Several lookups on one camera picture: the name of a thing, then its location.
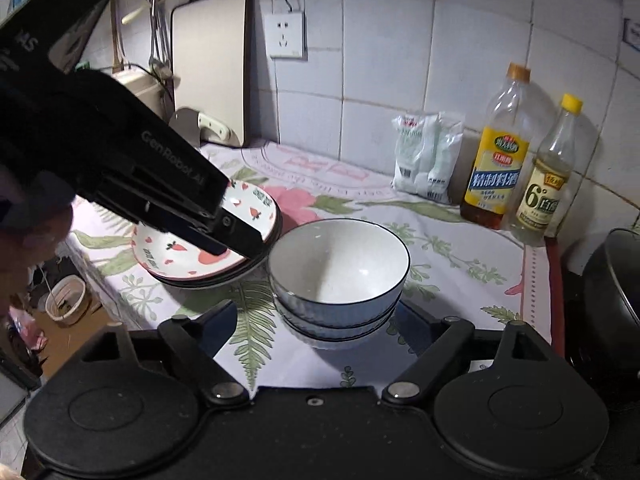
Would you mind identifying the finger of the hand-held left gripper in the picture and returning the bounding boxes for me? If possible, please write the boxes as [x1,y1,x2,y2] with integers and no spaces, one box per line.
[92,187,228,257]
[102,172,264,257]

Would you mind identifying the person's left hand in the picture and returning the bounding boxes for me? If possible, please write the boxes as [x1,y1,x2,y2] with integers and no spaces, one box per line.
[0,205,76,318]

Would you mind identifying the white cutting board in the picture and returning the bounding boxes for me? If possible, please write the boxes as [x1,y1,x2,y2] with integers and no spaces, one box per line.
[170,0,255,147]

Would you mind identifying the white ribbed bowl black rim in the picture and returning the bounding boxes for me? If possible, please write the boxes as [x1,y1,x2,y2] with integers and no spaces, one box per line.
[280,300,401,351]
[267,218,411,323]

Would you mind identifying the white basket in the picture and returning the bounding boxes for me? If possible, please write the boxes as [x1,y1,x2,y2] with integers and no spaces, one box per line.
[45,276,87,326]

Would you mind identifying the floral tablecloth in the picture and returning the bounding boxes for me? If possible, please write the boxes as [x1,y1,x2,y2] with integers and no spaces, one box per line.
[65,140,553,391]

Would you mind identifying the black wok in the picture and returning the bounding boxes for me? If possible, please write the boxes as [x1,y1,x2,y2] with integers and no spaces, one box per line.
[580,227,640,361]

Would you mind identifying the pink strawberry print plate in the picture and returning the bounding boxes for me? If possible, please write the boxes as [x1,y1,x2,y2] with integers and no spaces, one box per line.
[132,178,278,281]

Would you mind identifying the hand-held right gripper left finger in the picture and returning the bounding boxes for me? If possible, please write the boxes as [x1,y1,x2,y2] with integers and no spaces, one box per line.
[80,299,251,408]

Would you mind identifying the white salt bag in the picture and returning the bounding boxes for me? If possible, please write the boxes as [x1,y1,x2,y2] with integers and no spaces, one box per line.
[432,111,465,205]
[391,112,443,196]

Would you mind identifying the cleaver with cream handle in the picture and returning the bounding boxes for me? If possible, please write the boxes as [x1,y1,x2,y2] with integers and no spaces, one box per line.
[169,106,232,148]

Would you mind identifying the white wall outlet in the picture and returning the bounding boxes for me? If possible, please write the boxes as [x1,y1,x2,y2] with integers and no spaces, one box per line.
[264,10,307,60]

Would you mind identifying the hanging metal utensils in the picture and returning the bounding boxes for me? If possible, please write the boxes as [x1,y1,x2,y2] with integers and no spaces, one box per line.
[147,0,174,81]

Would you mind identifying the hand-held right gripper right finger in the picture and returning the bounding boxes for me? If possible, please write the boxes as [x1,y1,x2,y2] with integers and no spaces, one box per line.
[381,299,553,403]

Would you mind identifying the clear vinegar bottle yellow cap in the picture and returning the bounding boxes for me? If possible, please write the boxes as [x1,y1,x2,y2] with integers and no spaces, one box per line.
[515,92,585,247]

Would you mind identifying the cooking wine bottle yellow label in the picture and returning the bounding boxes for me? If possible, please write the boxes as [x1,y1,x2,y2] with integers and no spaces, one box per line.
[460,62,533,231]

